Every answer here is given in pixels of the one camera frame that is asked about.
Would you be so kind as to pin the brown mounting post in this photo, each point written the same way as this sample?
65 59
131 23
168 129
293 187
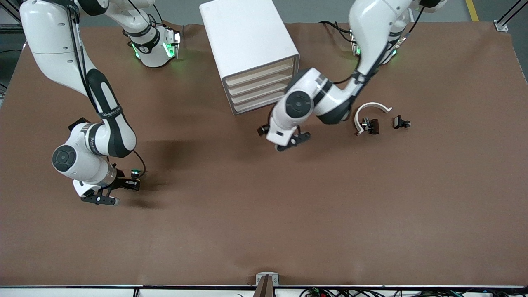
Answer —
265 288

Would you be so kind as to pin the brown small electrical component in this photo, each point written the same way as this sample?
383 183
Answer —
374 126

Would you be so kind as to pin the green push button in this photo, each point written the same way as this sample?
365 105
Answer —
134 170

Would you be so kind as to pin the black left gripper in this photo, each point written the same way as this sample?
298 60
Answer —
262 130

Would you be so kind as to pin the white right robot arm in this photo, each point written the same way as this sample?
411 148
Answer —
88 156

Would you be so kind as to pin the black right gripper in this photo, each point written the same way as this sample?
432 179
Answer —
122 181

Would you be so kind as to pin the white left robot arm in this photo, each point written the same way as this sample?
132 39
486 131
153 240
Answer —
321 99

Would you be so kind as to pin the grey metal bracket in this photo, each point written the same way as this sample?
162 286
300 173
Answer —
258 277

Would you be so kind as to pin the brown paper table cover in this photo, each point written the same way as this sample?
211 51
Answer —
264 206

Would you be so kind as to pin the black small clip component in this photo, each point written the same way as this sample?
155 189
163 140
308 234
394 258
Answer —
398 122

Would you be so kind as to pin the orange black button enclosure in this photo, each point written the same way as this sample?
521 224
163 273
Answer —
77 123

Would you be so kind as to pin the aluminium frame profile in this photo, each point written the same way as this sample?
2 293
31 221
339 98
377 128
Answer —
14 10
501 25

